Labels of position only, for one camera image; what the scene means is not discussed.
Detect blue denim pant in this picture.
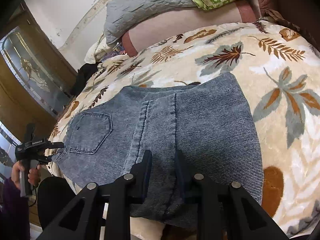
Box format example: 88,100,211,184
53,73,264,228

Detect person's left hand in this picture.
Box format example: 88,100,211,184
11,160,43,190

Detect wooden door with glass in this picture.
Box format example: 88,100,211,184
0,2,78,227

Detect black cloth at bed edge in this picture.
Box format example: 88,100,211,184
71,62,99,97

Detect white crumpled cloth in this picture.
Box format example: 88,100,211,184
84,34,114,64

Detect cream leaf-print blanket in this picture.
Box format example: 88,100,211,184
50,21,319,238

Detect grey quilted pillow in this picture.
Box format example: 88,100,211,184
104,0,196,45

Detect pink bolster cushion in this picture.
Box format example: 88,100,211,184
121,0,256,57

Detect brown sofa with ruffle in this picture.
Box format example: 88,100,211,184
248,0,319,50

